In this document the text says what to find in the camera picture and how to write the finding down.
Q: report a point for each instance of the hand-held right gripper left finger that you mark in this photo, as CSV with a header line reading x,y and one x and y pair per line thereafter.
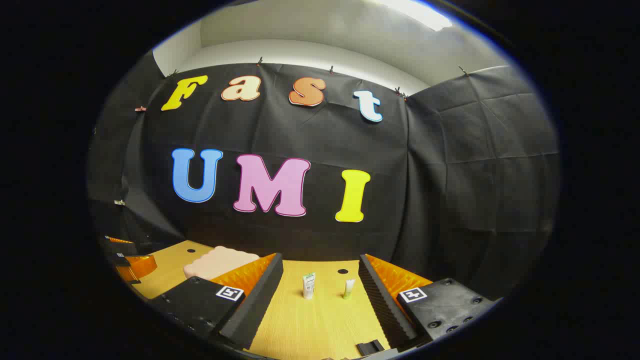
x,y
260,295

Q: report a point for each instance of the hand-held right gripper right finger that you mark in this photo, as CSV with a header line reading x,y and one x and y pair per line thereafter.
x,y
380,300

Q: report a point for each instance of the small pale green tube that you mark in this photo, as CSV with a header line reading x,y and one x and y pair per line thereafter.
x,y
349,289

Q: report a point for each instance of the black backdrop cloth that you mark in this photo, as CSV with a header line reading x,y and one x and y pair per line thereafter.
x,y
300,130

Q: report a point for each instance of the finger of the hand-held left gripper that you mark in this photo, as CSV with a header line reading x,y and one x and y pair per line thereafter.
x,y
120,248
137,266

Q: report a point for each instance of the white tube with green label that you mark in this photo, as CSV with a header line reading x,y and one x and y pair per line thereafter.
x,y
308,287

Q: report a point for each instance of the pink suitcase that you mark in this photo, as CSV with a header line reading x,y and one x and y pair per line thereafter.
x,y
220,261

